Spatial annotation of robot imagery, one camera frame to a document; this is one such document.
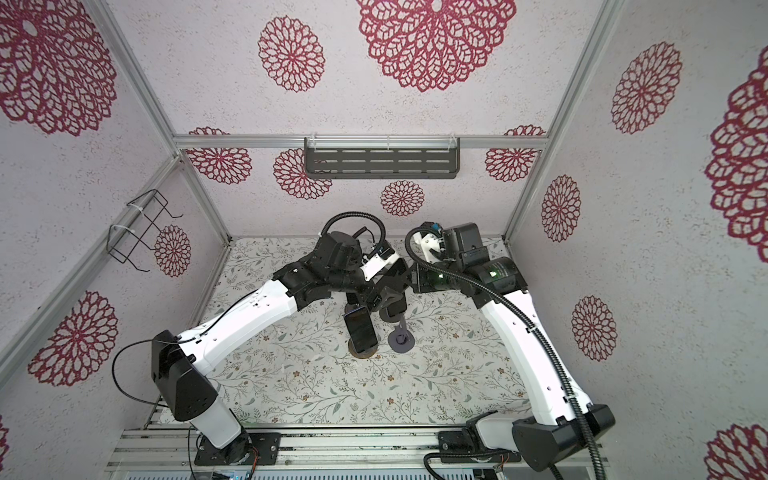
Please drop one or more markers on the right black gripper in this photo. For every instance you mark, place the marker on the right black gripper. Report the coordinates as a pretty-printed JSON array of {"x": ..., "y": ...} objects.
[{"x": 419, "y": 282}]

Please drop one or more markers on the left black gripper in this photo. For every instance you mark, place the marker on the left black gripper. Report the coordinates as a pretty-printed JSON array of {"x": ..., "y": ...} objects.
[{"x": 373, "y": 288}]

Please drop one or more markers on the black phone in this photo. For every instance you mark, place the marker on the black phone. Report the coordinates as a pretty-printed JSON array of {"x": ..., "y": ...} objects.
[{"x": 395, "y": 312}]

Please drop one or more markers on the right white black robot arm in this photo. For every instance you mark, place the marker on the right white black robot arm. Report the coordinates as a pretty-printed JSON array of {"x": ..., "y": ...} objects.
[{"x": 564, "y": 420}]

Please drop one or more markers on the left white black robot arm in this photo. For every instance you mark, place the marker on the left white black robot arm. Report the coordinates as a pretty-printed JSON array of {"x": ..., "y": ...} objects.
[{"x": 351, "y": 255}]

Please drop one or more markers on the front phone on wooden stand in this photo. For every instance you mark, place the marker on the front phone on wooden stand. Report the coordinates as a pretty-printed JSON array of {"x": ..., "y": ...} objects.
[{"x": 360, "y": 326}]

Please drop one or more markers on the wooden round stand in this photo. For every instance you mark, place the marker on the wooden round stand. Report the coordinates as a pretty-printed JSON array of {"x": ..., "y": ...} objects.
[{"x": 362, "y": 354}]

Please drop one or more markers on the grey slotted wall shelf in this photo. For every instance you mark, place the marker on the grey slotted wall shelf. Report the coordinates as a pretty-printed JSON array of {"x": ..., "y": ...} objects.
[{"x": 382, "y": 160}]

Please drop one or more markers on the black wire wall rack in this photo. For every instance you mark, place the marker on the black wire wall rack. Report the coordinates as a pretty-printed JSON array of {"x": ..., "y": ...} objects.
[{"x": 125, "y": 238}]

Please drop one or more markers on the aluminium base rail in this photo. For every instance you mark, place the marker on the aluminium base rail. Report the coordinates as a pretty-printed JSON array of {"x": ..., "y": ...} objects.
[{"x": 311, "y": 448}]

